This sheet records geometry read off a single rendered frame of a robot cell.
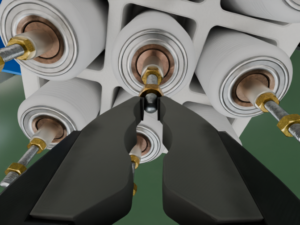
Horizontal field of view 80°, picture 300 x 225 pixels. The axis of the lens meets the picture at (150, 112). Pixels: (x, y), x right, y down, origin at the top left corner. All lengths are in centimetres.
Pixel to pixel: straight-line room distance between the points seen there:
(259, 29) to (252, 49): 8
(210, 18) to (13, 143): 70
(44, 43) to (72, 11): 4
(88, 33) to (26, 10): 6
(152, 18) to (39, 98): 17
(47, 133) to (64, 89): 6
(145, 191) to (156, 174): 11
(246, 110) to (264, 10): 11
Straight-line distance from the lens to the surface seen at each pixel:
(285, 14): 23
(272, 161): 77
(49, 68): 23
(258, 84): 23
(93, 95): 31
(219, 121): 29
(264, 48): 23
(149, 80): 15
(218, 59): 23
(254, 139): 67
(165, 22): 20
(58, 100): 26
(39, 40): 21
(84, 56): 22
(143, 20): 20
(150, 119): 24
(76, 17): 21
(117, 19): 27
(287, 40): 33
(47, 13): 22
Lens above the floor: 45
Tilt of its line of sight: 58 degrees down
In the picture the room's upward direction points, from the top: 177 degrees counter-clockwise
